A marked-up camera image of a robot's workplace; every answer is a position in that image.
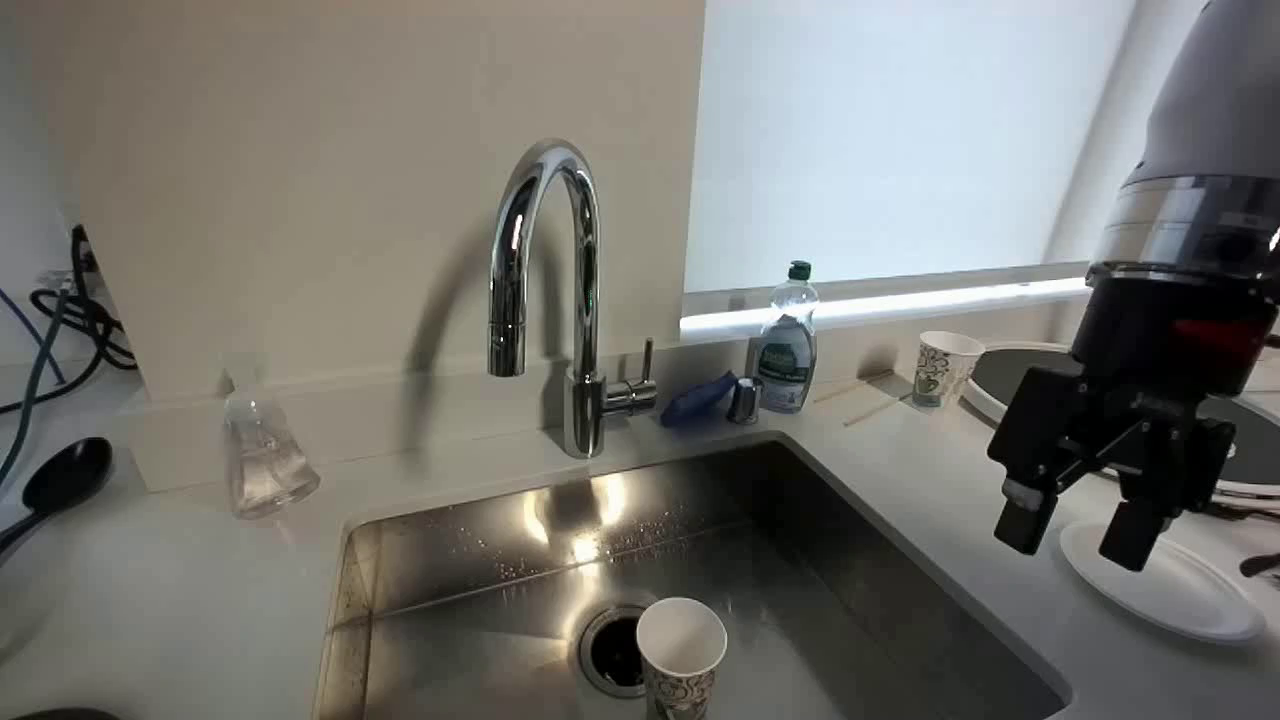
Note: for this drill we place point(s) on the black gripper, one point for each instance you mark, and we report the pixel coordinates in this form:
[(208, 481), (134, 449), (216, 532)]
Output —
[(1152, 347)]

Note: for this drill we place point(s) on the patterned paper cup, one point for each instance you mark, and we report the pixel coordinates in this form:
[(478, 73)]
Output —
[(681, 646), (941, 362)]

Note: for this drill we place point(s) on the chrome faucet lever handle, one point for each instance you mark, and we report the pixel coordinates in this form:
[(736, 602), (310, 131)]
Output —
[(633, 392)]

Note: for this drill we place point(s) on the patterned paper cup on counter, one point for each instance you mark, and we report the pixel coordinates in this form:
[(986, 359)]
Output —
[(941, 362)]

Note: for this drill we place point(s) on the chrome gooseneck faucet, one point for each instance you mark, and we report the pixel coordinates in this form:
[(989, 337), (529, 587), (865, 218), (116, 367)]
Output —
[(511, 246)]

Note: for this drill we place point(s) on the small white plate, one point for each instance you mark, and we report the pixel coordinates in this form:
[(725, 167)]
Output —
[(1173, 590)]

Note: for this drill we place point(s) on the dish soap bottle green cap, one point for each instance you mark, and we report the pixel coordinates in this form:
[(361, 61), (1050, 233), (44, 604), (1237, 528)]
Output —
[(785, 351)]

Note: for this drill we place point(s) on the blue sponge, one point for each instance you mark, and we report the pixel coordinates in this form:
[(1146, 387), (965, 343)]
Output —
[(697, 400)]

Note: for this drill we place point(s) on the white window blind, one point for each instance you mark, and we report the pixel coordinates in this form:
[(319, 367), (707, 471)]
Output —
[(888, 139)]

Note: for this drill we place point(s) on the stainless steel sink basin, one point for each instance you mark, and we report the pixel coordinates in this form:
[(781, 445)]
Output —
[(527, 604)]

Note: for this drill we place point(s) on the black ladle on counter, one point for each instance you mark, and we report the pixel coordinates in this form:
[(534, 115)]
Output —
[(61, 481)]

